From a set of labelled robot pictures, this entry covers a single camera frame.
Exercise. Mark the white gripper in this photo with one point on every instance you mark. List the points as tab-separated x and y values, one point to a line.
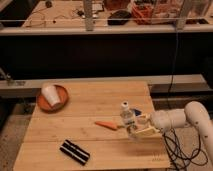
159	119

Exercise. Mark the clear plastic bottle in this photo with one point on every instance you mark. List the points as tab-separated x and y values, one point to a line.
128	117

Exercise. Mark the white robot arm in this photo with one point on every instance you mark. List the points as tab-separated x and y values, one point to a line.
197	116

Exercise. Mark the blue cloth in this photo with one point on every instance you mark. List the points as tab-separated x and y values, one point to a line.
137	112

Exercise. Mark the orange toy carrot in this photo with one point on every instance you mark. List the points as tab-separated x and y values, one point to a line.
109	125

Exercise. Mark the black white striped block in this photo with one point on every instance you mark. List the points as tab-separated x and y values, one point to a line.
75	152

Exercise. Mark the orange plate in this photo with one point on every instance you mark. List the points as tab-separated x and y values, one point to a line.
44	105

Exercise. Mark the white foam cup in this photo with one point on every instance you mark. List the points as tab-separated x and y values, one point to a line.
50	94

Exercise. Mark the black object on bench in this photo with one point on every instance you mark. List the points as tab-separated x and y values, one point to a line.
119	17

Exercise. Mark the orange crate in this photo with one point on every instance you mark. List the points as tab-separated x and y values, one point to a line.
142	15

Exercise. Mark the grey metal post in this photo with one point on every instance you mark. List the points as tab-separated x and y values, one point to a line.
87	4

